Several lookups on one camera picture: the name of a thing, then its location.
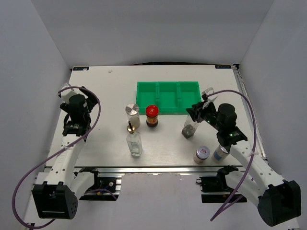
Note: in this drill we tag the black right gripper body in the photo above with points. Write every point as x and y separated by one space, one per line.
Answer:
209 115

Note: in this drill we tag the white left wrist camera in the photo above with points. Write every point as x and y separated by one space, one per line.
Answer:
66 94

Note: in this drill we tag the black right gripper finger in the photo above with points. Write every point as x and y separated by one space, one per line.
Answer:
198 106
194 114

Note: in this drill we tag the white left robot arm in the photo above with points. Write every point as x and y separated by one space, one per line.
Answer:
57 197

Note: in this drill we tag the red-lid dark sauce jar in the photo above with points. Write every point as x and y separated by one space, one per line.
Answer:
152 112

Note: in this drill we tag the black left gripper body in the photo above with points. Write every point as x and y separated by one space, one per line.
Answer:
89 106

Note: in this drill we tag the glass cruet with dark spice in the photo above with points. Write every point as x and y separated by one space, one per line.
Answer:
190 126

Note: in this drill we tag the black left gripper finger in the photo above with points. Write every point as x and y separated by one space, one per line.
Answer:
85 91
94 100

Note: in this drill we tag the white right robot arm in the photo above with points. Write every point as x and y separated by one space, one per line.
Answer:
277 200

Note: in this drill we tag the right blue table sticker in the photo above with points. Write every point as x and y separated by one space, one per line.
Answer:
223 66

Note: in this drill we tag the clear glass cruet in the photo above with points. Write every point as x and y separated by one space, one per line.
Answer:
134 141

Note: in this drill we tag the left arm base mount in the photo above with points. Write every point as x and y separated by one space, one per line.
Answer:
107 186

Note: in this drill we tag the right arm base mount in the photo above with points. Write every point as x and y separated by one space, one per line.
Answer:
212 190

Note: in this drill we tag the silver-lid white powder jar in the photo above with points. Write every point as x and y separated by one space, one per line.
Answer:
132 111

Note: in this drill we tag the red-label lid small jar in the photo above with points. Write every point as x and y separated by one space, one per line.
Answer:
201 154

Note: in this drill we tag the aluminium side rail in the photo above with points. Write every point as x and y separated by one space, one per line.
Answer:
239 80

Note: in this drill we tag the green three-compartment tray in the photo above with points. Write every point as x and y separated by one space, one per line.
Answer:
171 97

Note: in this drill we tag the blue-label white shaker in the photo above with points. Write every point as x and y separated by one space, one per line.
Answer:
220 154

